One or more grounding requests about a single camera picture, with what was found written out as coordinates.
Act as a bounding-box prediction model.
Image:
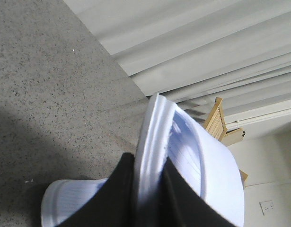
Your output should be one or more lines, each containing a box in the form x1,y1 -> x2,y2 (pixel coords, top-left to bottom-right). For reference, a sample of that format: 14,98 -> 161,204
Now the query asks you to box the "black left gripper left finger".
58,153 -> 134,227

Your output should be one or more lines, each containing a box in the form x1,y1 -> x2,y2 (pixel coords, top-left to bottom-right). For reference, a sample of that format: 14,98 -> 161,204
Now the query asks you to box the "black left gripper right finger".
162,158 -> 240,227

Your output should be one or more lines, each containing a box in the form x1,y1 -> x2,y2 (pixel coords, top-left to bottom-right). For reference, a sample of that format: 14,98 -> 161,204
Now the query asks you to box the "light blue slipper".
41,178 -> 107,227
133,94 -> 245,227

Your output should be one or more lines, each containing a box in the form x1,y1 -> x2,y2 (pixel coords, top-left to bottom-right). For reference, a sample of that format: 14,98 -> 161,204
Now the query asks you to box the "wooden folding rack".
203,96 -> 249,187

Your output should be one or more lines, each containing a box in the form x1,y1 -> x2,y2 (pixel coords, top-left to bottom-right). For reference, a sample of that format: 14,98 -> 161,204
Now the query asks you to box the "white pleated curtain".
66,0 -> 291,117

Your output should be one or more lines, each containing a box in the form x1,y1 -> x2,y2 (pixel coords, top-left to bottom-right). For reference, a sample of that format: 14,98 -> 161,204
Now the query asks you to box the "white wall socket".
259,201 -> 274,216

